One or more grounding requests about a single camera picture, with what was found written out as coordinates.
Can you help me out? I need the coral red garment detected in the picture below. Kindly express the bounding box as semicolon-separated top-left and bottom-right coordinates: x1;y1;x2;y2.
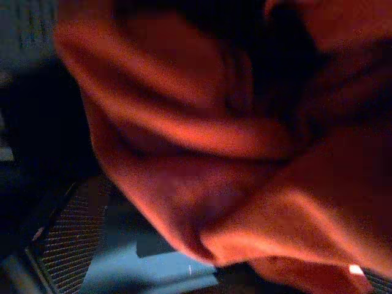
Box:
53;0;392;294

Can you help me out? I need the grey front-load washing machine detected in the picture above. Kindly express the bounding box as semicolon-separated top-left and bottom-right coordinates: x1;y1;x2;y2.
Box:
0;0;221;294

